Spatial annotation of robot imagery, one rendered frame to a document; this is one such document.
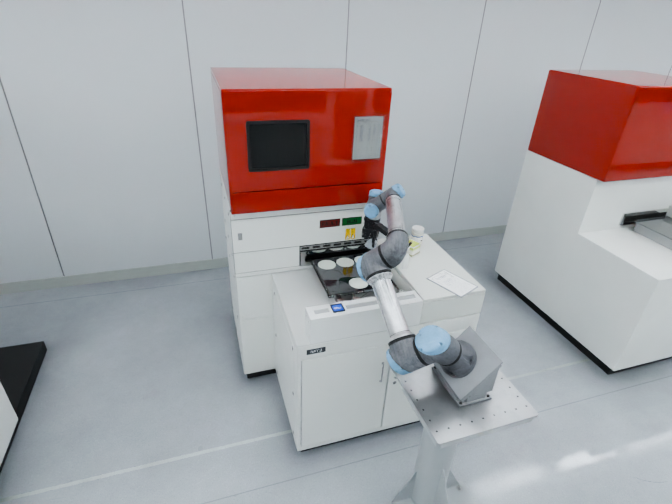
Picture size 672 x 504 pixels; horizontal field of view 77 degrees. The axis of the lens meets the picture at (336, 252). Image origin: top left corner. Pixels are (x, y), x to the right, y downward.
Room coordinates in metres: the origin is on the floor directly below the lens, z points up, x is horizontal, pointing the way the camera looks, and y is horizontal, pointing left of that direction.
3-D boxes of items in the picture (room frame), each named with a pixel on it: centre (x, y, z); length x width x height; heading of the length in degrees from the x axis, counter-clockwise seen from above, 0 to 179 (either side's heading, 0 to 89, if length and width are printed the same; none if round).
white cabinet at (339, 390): (1.88, -0.20, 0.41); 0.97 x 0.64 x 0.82; 109
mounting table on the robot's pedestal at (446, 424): (1.26, -0.53, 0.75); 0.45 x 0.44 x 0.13; 20
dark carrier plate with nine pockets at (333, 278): (1.95, -0.09, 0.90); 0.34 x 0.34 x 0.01; 19
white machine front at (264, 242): (2.10, 0.17, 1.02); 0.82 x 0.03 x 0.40; 109
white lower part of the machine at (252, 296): (2.42, 0.28, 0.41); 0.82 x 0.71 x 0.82; 109
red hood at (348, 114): (2.40, 0.27, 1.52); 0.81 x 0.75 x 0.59; 109
